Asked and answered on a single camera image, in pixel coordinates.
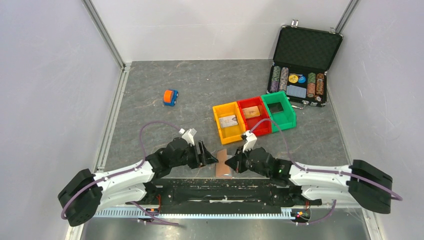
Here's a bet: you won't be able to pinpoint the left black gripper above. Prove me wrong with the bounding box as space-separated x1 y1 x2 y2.
170 140 218 169

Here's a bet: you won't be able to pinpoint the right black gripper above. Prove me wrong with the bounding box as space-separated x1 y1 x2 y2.
225 144 271 178

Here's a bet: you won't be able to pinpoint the tan leather card holder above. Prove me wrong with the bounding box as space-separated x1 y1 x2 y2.
214 148 233 179

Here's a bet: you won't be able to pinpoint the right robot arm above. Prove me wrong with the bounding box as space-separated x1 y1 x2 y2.
225 147 393 214

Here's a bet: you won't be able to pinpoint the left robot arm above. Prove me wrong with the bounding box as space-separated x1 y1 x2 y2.
57 137 218 227

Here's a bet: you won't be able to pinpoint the card in yellow bin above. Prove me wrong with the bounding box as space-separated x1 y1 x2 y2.
218 114 239 129

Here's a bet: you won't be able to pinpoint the card in red bin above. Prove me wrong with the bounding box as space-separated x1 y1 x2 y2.
242 105 261 120

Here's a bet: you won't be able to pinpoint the card in green bin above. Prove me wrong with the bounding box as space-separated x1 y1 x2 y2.
267 102 284 115

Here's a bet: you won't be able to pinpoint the light blue card deck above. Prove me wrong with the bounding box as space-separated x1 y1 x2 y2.
286 85 307 99

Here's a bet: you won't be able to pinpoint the yellow plastic bin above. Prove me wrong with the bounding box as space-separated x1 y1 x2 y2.
212 101 246 145

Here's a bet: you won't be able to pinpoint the red plastic bin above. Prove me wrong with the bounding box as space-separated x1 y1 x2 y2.
236 96 272 137

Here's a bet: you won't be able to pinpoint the green plastic bin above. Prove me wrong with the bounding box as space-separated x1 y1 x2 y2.
260 91 297 131

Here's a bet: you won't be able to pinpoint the blue orange toy car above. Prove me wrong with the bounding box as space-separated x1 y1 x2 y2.
163 89 179 107

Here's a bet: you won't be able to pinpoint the yellow dealer chip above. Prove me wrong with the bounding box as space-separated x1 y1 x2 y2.
288 74 299 84

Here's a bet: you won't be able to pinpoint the blue dealer chip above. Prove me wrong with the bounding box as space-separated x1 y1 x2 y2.
298 75 307 84

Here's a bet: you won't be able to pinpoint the black poker chip case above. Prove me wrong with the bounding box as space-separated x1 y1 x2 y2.
266 24 344 107

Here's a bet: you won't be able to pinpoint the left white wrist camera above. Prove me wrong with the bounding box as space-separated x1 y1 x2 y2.
178 128 197 146

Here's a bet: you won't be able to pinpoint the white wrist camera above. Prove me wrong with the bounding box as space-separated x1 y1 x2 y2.
241 130 257 153
178 128 197 146

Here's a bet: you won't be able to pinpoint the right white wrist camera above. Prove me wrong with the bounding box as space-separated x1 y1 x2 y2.
241 130 257 153

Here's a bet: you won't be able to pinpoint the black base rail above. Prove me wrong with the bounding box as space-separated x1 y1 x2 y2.
137 178 323 214

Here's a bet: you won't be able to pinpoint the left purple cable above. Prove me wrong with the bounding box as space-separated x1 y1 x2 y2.
60 120 186 226

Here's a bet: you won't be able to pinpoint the white toothed cable duct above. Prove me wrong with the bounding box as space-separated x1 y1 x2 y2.
94 206 311 221

